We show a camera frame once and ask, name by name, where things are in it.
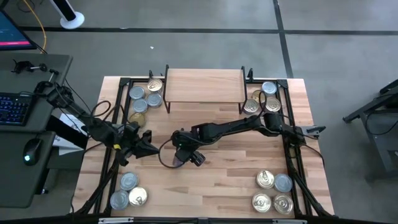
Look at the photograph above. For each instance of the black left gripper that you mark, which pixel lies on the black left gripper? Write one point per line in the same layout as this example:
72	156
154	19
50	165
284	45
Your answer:
129	138

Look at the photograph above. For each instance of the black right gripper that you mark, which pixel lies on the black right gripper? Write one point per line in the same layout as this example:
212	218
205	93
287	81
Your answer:
186	141

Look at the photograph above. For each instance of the green label albacore tuna can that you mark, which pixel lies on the green label albacore tuna can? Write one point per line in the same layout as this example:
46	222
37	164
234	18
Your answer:
257	95
137	118

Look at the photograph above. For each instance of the wooden shelf black metal frame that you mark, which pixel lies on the wooden shelf black metal frame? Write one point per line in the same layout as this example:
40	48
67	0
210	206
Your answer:
203	85

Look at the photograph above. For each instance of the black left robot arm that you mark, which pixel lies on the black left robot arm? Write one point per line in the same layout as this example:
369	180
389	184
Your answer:
93	124

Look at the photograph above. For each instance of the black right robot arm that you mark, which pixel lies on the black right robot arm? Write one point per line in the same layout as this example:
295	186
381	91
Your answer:
236	126

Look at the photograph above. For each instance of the white paper sheet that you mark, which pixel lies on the white paper sheet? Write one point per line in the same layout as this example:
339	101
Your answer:
63	148

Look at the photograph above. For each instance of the black computer mouse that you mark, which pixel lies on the black computer mouse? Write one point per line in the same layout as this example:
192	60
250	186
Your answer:
32	149

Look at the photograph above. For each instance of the black desk clamp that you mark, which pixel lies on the black desk clamp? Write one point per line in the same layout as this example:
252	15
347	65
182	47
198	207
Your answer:
23	66
39	86

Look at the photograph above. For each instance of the grey desk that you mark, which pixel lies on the grey desk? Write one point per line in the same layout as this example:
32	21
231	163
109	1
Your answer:
18	180

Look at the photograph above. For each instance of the backlit black keyboard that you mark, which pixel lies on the backlit black keyboard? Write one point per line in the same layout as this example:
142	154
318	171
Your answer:
14	109

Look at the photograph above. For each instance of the white base black pole stand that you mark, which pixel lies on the white base black pole stand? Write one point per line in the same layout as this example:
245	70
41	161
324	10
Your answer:
72	20

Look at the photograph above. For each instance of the computer monitor with pink stripe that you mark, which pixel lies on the computer monitor with pink stripe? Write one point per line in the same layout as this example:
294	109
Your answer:
11	32

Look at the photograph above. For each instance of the dark grey side cart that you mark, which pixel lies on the dark grey side cart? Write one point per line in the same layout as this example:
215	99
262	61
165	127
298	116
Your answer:
377	143

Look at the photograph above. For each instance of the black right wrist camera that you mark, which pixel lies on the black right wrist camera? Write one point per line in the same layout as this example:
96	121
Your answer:
197	159

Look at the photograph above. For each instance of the silver metal bracket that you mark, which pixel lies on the silver metal bracket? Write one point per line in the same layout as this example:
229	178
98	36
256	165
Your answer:
289	221
115	220

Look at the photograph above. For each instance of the black metal table frame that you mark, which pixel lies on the black metal table frame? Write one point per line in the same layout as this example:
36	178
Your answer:
282	83

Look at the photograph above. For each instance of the grey angled bracket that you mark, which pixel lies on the grey angled bracket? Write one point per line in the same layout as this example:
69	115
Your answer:
315	130

